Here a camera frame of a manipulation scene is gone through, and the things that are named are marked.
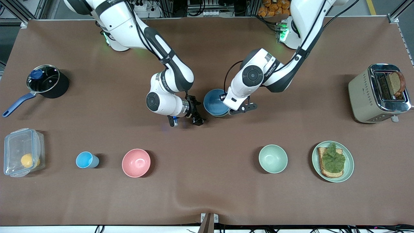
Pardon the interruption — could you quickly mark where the blue bowl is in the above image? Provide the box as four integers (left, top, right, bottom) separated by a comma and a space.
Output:
203, 89, 231, 117

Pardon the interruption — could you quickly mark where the pink bowl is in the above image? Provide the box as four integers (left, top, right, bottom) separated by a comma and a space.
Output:
122, 149, 151, 178

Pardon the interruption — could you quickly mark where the brown table cover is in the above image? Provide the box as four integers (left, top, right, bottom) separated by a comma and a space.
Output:
0, 17, 414, 226

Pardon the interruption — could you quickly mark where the white power strip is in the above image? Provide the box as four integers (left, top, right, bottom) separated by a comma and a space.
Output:
187, 9, 235, 17
133, 0, 162, 18

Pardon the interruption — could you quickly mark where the orange snack bag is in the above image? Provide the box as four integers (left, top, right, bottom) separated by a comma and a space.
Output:
258, 0, 293, 17

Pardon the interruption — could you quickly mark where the blue plastic cup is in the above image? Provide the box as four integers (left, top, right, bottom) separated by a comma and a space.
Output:
76, 151, 100, 169

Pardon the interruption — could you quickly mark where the green lettuce leaf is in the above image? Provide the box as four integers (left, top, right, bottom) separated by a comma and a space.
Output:
321, 143, 346, 173

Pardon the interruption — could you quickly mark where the toast slice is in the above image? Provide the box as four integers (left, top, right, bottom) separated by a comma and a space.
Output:
317, 147, 344, 178

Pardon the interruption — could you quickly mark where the beige metal toaster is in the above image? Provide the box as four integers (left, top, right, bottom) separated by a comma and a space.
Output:
348, 64, 413, 124

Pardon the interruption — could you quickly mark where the light green plate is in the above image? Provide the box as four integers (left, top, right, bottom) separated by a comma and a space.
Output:
312, 141, 354, 183

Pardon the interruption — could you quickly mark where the glass lid with blue knob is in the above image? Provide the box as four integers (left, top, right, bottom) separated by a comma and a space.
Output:
27, 65, 60, 94

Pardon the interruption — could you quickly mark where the brown bread slice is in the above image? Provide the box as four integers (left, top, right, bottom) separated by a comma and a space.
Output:
387, 71, 406, 98

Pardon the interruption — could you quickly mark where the yellow lemon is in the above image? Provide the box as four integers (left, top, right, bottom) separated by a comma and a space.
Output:
21, 153, 41, 168

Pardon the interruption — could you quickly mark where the clear plastic food container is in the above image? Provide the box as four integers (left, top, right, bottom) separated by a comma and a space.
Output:
4, 128, 46, 178

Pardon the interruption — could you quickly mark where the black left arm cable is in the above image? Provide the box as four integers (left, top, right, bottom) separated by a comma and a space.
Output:
223, 61, 244, 95

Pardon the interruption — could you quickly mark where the metal edge bracket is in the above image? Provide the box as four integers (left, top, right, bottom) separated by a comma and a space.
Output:
201, 213, 219, 233

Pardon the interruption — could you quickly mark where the black pot with blue handle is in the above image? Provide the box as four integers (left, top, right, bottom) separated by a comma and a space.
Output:
3, 65, 70, 117

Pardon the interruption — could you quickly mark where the aluminium frame post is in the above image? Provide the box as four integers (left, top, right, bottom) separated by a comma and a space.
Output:
0, 0, 49, 20
387, 0, 414, 57

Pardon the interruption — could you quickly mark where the black floor cable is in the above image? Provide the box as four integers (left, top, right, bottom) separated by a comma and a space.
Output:
365, 224, 414, 231

